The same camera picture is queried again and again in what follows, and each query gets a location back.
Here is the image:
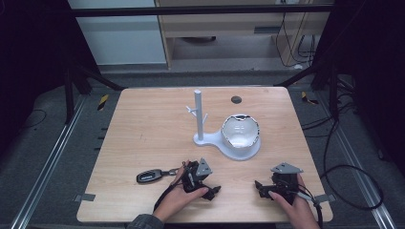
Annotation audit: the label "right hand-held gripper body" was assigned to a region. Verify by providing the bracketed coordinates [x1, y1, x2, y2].
[268, 162, 305, 205]

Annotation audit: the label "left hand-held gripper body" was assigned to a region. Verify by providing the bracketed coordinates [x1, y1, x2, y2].
[181, 157, 213, 194]

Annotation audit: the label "person's left hand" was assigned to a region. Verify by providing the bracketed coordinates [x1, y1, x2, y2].
[153, 159, 210, 222]

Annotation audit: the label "person's right hand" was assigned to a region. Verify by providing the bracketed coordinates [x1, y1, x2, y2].
[267, 173, 321, 229]

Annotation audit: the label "white key rack stand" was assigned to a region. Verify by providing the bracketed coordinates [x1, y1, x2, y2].
[185, 89, 263, 162]

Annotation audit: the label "grey tape strip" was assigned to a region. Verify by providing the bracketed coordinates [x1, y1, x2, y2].
[73, 193, 96, 203]
[314, 193, 337, 204]

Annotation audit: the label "yellow black hazard tape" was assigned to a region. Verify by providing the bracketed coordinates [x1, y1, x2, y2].
[300, 91, 320, 106]
[96, 94, 110, 112]

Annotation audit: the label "black metal stand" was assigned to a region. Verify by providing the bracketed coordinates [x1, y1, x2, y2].
[272, 61, 341, 122]
[62, 58, 127, 126]

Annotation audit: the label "light wooden desk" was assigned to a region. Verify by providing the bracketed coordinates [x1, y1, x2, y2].
[154, 0, 332, 70]

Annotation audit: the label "white cabinet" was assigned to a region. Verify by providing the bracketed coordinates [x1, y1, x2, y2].
[67, 0, 168, 67]

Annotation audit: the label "black horizontal bar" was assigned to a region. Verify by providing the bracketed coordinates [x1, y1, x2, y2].
[67, 4, 336, 19]

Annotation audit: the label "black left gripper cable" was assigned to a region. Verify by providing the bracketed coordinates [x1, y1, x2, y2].
[153, 160, 192, 213]

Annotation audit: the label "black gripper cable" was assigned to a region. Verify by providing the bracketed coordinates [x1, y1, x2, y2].
[153, 160, 192, 213]
[297, 183, 324, 229]

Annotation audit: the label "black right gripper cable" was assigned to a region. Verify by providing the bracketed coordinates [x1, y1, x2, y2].
[297, 183, 324, 229]

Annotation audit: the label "black car key with ring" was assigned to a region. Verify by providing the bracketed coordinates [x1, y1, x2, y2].
[136, 168, 181, 185]

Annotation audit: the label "thick black floor cable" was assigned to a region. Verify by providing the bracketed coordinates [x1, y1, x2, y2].
[300, 104, 385, 212]

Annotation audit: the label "aluminium floor rail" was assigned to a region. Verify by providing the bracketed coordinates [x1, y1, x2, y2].
[9, 94, 88, 229]
[317, 91, 398, 229]

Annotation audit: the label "black hanging cables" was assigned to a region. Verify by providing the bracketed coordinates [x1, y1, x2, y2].
[274, 11, 319, 69]

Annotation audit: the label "thin black floor cable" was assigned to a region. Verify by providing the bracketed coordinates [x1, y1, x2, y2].
[18, 109, 48, 132]

